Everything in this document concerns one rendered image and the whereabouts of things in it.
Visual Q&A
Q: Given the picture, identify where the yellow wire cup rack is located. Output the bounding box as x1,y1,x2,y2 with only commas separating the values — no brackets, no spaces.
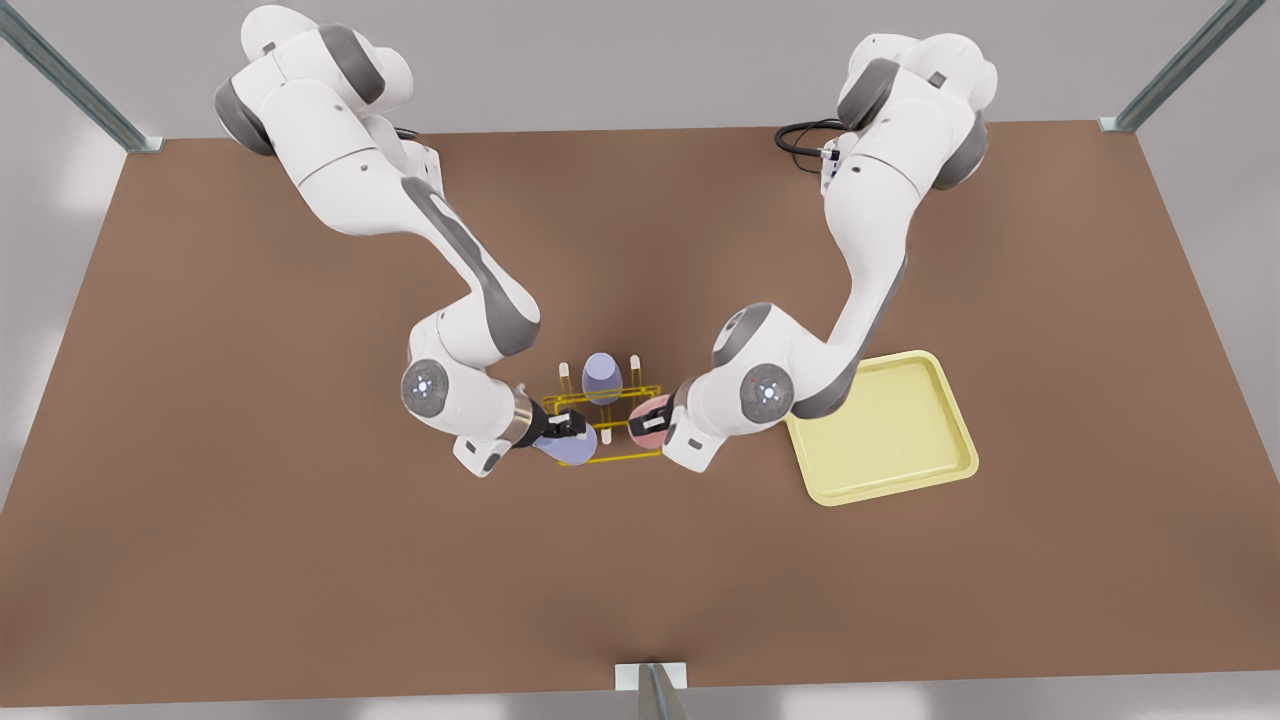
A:
543,355,665,467

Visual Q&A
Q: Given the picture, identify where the pale yellow tray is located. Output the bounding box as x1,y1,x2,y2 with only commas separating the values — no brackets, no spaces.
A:
786,350,980,507

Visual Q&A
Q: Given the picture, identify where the silver frame post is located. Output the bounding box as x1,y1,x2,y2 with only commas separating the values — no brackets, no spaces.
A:
1099,0,1269,134
0,3,164,154
614,661,689,720

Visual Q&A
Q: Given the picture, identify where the lavender cup with handle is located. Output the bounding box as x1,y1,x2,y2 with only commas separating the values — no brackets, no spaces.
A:
533,424,598,467

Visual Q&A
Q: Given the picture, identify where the pink cup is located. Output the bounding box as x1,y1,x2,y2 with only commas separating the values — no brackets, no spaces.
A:
628,399,669,451

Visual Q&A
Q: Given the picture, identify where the black cable loop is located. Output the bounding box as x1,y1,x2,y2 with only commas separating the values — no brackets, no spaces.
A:
775,119,847,174

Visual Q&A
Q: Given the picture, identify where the lavender cup upside down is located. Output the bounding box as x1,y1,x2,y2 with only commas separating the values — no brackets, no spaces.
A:
583,352,624,406

